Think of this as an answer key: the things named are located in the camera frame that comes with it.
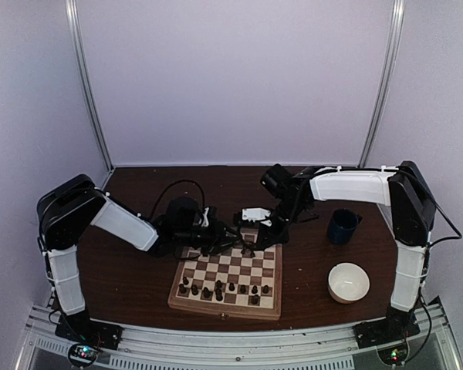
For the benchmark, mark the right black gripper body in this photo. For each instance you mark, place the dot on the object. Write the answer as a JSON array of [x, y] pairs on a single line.
[[289, 210]]

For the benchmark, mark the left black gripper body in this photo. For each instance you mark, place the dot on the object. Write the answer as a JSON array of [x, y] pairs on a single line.
[[209, 240]]

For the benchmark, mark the wooden chess board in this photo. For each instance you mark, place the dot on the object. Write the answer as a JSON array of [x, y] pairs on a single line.
[[265, 268]]

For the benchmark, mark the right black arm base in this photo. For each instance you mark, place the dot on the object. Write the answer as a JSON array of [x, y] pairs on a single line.
[[389, 335]]

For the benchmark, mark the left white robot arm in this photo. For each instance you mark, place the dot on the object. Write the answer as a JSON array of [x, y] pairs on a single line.
[[72, 213]]

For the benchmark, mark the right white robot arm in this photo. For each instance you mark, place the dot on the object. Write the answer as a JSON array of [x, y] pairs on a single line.
[[401, 188]]

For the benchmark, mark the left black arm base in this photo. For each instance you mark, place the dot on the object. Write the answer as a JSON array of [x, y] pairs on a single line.
[[89, 337]]

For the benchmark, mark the pile of dark chess pieces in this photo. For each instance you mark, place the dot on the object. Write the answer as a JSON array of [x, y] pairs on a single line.
[[248, 249]]

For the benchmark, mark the dark blue mug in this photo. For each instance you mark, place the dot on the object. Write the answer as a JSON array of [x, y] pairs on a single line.
[[342, 226]]

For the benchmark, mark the white bowl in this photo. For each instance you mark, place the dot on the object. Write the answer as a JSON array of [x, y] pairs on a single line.
[[348, 283]]

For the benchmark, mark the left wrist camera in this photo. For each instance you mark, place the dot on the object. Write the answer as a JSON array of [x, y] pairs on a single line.
[[208, 215]]

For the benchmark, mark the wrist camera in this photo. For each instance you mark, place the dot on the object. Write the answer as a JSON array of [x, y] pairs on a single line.
[[253, 215], [208, 215]]

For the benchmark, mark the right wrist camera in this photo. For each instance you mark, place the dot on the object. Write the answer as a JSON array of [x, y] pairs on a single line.
[[253, 215]]

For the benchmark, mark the front aluminium rail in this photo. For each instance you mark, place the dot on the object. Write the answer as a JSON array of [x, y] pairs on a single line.
[[332, 347]]

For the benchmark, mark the right aluminium frame post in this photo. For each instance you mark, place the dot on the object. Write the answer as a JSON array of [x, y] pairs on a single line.
[[390, 60]]

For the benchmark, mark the aluminium frame post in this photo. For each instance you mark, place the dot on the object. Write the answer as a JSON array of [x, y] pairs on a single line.
[[390, 60], [76, 34]]

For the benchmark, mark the left aluminium frame post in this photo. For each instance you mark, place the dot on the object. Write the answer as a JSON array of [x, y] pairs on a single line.
[[76, 34]]

